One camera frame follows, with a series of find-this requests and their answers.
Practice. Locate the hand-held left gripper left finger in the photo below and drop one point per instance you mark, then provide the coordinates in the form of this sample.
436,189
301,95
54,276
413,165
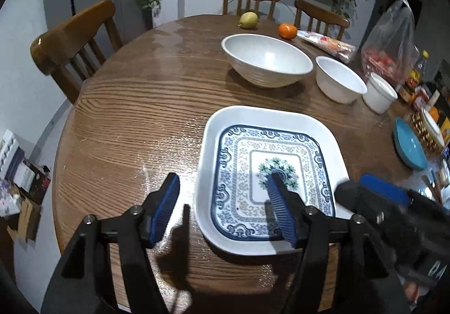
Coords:
164,207

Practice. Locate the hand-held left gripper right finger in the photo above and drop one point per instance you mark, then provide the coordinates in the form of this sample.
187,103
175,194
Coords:
281,207

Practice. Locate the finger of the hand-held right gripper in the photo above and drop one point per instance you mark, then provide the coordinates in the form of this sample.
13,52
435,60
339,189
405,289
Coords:
355,196
385,188

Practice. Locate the turquoise blue plate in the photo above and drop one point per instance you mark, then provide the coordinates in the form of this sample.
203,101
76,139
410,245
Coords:
407,145

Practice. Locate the rectangular blue patterned plate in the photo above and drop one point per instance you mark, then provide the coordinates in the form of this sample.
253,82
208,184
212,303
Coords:
239,159

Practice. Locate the small white cup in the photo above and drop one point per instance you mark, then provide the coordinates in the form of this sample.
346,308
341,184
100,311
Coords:
378,96

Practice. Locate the medium white bowl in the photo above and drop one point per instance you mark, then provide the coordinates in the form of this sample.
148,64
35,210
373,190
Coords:
337,84

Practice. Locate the large white bowl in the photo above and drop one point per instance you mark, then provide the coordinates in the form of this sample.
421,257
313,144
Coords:
267,57

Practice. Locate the white dish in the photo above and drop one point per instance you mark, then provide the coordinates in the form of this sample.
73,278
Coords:
432,126

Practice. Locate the orange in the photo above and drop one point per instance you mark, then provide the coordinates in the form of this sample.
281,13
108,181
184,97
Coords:
287,31
434,114

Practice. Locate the jar with red lid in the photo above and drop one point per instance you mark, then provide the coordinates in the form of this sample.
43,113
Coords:
421,99

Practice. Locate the bottle with yellow red label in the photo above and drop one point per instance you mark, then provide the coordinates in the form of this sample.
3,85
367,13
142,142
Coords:
416,76

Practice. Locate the dark box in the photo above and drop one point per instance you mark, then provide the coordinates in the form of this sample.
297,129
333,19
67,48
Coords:
39,185

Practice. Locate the brown cardboard piece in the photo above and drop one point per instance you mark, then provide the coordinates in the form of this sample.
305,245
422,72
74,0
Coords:
26,217

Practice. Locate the white red snack packet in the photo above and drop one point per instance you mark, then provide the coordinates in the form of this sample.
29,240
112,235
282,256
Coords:
327,45

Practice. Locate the clear plastic bag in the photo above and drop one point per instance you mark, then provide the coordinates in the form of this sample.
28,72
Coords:
393,33

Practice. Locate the white box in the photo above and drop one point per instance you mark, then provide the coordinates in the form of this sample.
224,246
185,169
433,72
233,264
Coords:
8,156

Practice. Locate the green pear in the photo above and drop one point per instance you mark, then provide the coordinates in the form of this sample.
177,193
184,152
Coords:
248,20

